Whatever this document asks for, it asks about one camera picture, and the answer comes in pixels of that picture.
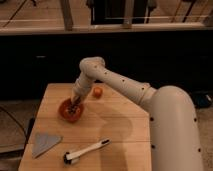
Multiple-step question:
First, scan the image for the dark grape bunch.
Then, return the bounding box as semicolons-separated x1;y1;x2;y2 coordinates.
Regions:
67;105;76;114

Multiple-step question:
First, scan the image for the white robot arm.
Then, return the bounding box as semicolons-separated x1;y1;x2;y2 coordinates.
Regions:
72;57;204;171

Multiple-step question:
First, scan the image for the red bowl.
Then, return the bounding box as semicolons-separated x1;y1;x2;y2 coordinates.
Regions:
58;98;84;123

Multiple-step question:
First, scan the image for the orange tomato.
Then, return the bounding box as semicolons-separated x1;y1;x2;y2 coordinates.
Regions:
92;87;103;98

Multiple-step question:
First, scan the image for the grey triangular cloth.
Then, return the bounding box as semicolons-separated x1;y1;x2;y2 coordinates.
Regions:
32;133;62;158

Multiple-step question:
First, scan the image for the white dish brush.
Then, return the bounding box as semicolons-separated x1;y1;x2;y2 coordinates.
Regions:
63;139;110;164

